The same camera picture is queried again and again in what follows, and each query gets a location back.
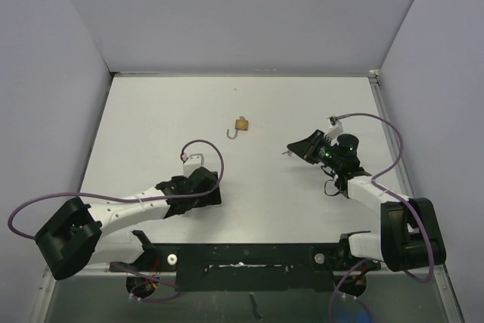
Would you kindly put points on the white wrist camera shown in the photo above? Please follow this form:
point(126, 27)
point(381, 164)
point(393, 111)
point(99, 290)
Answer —
point(336, 129)
point(191, 162)

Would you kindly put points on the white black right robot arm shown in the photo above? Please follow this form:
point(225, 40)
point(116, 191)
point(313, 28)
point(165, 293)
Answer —
point(346, 167)

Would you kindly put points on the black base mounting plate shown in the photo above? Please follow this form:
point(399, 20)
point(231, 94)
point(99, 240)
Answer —
point(247, 268)

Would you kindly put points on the aluminium right frame rail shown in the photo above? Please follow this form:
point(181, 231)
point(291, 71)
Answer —
point(401, 156)

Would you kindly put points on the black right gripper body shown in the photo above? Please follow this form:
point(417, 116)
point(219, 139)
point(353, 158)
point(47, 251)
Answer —
point(323, 151)

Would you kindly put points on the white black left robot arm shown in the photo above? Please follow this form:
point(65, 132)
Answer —
point(68, 240)

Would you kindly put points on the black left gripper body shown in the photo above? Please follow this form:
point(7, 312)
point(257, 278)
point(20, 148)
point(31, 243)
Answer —
point(210, 199)

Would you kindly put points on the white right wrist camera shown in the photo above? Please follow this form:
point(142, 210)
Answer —
point(336, 129)

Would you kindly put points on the aluminium front frame rail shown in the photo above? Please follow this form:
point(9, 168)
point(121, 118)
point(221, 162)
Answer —
point(99, 295)

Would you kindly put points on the aluminium frame rail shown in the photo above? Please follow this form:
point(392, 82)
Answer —
point(401, 156)
point(99, 295)

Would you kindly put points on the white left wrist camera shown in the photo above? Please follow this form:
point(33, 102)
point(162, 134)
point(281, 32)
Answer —
point(191, 162)

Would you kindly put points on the small brass padlock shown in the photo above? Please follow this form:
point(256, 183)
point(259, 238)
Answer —
point(241, 124)

